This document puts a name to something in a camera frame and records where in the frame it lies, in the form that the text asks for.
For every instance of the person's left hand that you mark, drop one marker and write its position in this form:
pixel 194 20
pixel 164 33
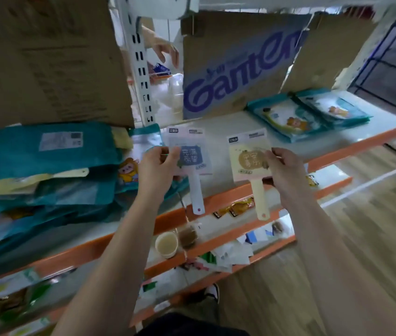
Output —
pixel 156 174

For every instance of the person's right hand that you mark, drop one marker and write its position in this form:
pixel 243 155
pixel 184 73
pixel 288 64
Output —
pixel 290 181

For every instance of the white hand mirror blue print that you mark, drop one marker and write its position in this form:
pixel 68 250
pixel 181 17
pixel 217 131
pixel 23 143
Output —
pixel 191 157

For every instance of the beige hand mirror brown print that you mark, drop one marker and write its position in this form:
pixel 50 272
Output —
pixel 250 160

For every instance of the white metal shelf orange trim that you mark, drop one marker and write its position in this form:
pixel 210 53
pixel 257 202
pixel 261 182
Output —
pixel 359 146
pixel 78 253

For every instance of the messy pile of teal packets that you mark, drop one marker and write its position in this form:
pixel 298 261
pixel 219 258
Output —
pixel 61 192

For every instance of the yellow hand mirror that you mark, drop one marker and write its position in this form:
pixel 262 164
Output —
pixel 5 190

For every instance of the person's right forearm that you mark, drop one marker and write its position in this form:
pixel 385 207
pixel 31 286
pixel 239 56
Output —
pixel 331 276

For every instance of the person's left forearm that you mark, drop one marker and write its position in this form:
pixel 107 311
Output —
pixel 113 276

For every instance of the person's white black shoe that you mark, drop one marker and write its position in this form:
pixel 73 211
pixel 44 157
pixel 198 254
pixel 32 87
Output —
pixel 212 293

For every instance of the person's black shirt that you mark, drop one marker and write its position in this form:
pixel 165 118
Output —
pixel 191 327

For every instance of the yellow snack sachet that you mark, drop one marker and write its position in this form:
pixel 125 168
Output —
pixel 312 181
pixel 241 207
pixel 221 213

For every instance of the brown plastic cup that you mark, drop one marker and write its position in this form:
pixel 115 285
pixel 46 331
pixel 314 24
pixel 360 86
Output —
pixel 187 237

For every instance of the beige paper cup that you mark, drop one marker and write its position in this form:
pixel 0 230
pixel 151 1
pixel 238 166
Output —
pixel 167 245

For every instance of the pile of white paper cards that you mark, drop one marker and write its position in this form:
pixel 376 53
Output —
pixel 229 257

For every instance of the cardboard sheet blue lettering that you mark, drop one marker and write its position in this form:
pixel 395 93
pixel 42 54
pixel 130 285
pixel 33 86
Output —
pixel 236 66

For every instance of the plain brown cardboard sheet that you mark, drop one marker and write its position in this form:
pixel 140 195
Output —
pixel 331 48

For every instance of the brown cardboard sheet red print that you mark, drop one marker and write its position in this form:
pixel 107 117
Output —
pixel 43 59

